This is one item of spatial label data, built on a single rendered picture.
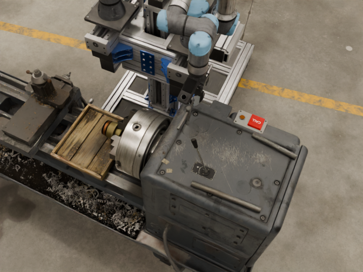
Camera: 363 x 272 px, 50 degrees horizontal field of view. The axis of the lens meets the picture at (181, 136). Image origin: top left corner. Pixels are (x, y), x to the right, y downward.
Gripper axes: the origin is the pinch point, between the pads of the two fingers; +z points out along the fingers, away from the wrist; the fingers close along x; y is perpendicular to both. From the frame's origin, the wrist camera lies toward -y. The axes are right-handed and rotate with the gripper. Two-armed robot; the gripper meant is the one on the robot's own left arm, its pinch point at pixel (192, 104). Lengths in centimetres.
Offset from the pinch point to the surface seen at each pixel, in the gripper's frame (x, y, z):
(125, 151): 19.2, -24.0, 17.2
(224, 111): -12.1, 9.9, 9.8
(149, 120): 16.0, -8.0, 12.1
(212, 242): -29, -34, 49
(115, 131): 31.3, -13.2, 24.5
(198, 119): -3.3, 1.0, 9.8
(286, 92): -33, 142, 135
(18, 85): 108, 1, 49
